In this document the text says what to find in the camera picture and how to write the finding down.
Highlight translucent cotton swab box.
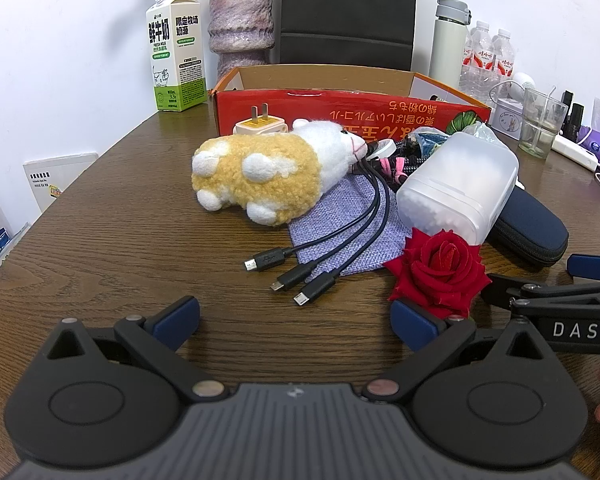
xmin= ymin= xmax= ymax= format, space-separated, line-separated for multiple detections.
xmin=395 ymin=132 xmax=520 ymax=247

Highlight purple fabric pouch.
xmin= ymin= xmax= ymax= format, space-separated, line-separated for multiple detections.
xmin=287 ymin=172 xmax=417 ymax=277

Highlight white thermos grey lid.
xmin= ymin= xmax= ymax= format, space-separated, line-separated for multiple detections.
xmin=428 ymin=0 xmax=472 ymax=89

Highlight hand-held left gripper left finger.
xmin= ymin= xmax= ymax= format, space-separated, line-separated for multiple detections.
xmin=44 ymin=296 xmax=228 ymax=403

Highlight red rose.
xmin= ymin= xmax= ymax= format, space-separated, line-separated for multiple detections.
xmin=383 ymin=228 xmax=489 ymax=319

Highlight small white tin box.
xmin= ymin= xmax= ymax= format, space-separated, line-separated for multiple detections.
xmin=492 ymin=97 xmax=526 ymax=136

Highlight black multi-head charging cable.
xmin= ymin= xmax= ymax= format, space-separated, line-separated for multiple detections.
xmin=243 ymin=141 xmax=397 ymax=307

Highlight green white milk carton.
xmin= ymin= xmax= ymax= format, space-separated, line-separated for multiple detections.
xmin=146 ymin=0 xmax=204 ymax=113

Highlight yellow white plush toy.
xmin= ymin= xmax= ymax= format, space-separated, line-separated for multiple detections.
xmin=190 ymin=118 xmax=369 ymax=227

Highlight black white braided cable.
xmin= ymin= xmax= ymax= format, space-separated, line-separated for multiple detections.
xmin=379 ymin=135 xmax=449 ymax=194

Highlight black paper bag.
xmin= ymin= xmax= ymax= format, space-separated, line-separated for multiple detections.
xmin=278 ymin=0 xmax=418 ymax=72

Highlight red cardboard box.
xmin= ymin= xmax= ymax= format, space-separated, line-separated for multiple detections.
xmin=209 ymin=64 xmax=492 ymax=142

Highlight white booklet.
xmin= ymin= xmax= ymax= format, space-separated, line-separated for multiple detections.
xmin=22 ymin=151 xmax=99 ymax=214

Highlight white round lamp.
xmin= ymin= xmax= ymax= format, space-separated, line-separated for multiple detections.
xmin=509 ymin=72 xmax=537 ymax=102

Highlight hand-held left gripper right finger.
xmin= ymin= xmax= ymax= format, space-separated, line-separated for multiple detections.
xmin=362 ymin=298 xmax=556 ymax=402

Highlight white power strip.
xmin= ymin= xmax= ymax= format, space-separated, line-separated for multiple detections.
xmin=552 ymin=132 xmax=600 ymax=171

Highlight black cosmetic bottles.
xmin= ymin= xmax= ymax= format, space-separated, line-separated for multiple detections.
xmin=559 ymin=89 xmax=587 ymax=142

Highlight mottled pink ceramic vase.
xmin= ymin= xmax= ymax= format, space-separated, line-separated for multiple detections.
xmin=208 ymin=0 xmax=275 ymax=92

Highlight dark blue glasses case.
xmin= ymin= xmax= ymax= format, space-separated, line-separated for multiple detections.
xmin=486 ymin=186 xmax=570 ymax=267

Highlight clear water bottle red label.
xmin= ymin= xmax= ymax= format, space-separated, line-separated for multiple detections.
xmin=490 ymin=28 xmax=517 ymax=86
xmin=459 ymin=20 xmax=497 ymax=102

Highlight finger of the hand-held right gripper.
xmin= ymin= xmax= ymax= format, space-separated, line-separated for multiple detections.
xmin=480 ymin=272 xmax=600 ymax=311
xmin=567 ymin=253 xmax=600 ymax=282

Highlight cream power adapter plug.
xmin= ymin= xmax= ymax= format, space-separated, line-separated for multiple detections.
xmin=232 ymin=103 xmax=289 ymax=136

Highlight clear drinking glass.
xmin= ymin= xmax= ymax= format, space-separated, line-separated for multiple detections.
xmin=518 ymin=86 xmax=569 ymax=161

